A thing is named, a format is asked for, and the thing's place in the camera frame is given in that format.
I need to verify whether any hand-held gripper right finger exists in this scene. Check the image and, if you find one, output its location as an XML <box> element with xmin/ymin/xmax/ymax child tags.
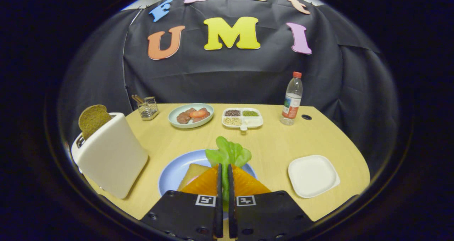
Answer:
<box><xmin>228</xmin><ymin>164</ymin><xmax>314</xmax><ymax>241</ymax></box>

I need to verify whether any white toaster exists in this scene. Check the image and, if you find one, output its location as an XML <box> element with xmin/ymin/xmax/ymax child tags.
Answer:
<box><xmin>71</xmin><ymin>112</ymin><xmax>149</xmax><ymax>199</ymax></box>

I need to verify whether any green lettuce leaf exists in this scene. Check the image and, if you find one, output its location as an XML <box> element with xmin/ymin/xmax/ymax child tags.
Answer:
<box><xmin>205</xmin><ymin>136</ymin><xmax>252</xmax><ymax>213</ymax></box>

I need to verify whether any round brown bread slice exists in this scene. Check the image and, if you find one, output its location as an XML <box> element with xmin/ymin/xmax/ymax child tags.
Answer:
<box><xmin>78</xmin><ymin>104</ymin><xmax>113</xmax><ymax>140</ymax></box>

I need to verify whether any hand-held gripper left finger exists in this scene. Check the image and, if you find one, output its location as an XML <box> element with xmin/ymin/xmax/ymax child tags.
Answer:
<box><xmin>140</xmin><ymin>164</ymin><xmax>224</xmax><ymax>241</ymax></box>

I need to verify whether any brown meat piece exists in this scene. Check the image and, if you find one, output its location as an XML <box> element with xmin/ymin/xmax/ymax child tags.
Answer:
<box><xmin>193</xmin><ymin>108</ymin><xmax>211</xmax><ymax>123</ymax></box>
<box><xmin>176</xmin><ymin>110</ymin><xmax>194</xmax><ymax>125</ymax></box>

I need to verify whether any black backdrop cloth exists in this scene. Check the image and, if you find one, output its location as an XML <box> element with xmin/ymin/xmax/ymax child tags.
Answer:
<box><xmin>59</xmin><ymin>0</ymin><xmax>399</xmax><ymax>177</ymax></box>

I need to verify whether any clear plastic water bottle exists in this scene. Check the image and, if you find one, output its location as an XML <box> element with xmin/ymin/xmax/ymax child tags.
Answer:
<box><xmin>280</xmin><ymin>71</ymin><xmax>304</xmax><ymax>126</ymax></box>

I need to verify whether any square toast slice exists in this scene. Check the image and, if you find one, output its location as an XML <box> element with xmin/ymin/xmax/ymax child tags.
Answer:
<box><xmin>177</xmin><ymin>164</ymin><xmax>211</xmax><ymax>191</ymax></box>

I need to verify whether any white divided condiment tray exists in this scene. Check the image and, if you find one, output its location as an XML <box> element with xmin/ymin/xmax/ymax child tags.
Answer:
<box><xmin>222</xmin><ymin>108</ymin><xmax>264</xmax><ymax>131</ymax></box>

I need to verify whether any pale green plate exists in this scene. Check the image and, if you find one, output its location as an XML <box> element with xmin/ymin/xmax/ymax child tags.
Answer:
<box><xmin>168</xmin><ymin>103</ymin><xmax>215</xmax><ymax>129</ymax></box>

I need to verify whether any white square plate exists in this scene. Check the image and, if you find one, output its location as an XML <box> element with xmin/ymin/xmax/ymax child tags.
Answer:
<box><xmin>288</xmin><ymin>155</ymin><xmax>341</xmax><ymax>199</ymax></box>

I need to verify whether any blue plate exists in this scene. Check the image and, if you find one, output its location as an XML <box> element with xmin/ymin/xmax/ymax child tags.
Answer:
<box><xmin>158</xmin><ymin>149</ymin><xmax>258</xmax><ymax>197</ymax></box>

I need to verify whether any glass holder with wooden sticks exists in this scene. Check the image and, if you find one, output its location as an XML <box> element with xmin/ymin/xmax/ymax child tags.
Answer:
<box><xmin>132</xmin><ymin>94</ymin><xmax>159</xmax><ymax>121</ymax></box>

